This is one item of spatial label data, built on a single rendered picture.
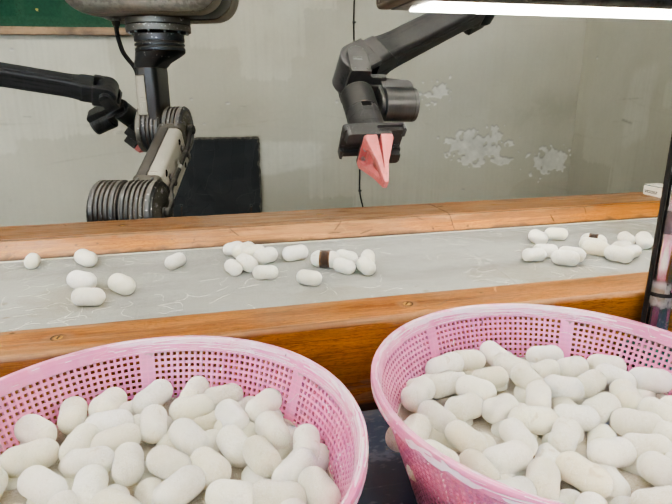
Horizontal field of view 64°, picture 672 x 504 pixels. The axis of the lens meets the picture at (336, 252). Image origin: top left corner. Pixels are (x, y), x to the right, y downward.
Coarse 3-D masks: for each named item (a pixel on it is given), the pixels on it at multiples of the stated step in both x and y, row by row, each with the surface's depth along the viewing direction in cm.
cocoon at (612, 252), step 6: (612, 246) 71; (618, 246) 71; (606, 252) 71; (612, 252) 71; (618, 252) 70; (624, 252) 70; (630, 252) 70; (612, 258) 71; (618, 258) 70; (624, 258) 70; (630, 258) 70
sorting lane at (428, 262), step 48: (336, 240) 82; (384, 240) 82; (432, 240) 82; (480, 240) 82; (528, 240) 82; (576, 240) 82; (0, 288) 63; (48, 288) 63; (144, 288) 62; (192, 288) 62; (240, 288) 62; (288, 288) 62; (336, 288) 62; (384, 288) 62; (432, 288) 62
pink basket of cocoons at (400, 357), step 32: (416, 320) 46; (448, 320) 48; (512, 320) 49; (544, 320) 49; (576, 320) 48; (608, 320) 47; (384, 352) 41; (416, 352) 45; (512, 352) 49; (576, 352) 48; (608, 352) 47; (640, 352) 45; (384, 384) 39; (384, 416) 33; (416, 448) 30; (416, 480) 34; (448, 480) 30; (480, 480) 27
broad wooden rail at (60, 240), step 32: (640, 192) 106; (64, 224) 82; (96, 224) 82; (128, 224) 82; (160, 224) 82; (192, 224) 82; (224, 224) 82; (256, 224) 82; (288, 224) 83; (320, 224) 83; (352, 224) 84; (384, 224) 85; (416, 224) 86; (448, 224) 87; (480, 224) 88; (512, 224) 90; (544, 224) 91; (0, 256) 73; (64, 256) 74
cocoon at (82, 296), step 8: (80, 288) 57; (88, 288) 57; (96, 288) 57; (72, 296) 57; (80, 296) 56; (88, 296) 56; (96, 296) 56; (104, 296) 57; (80, 304) 57; (88, 304) 57; (96, 304) 57
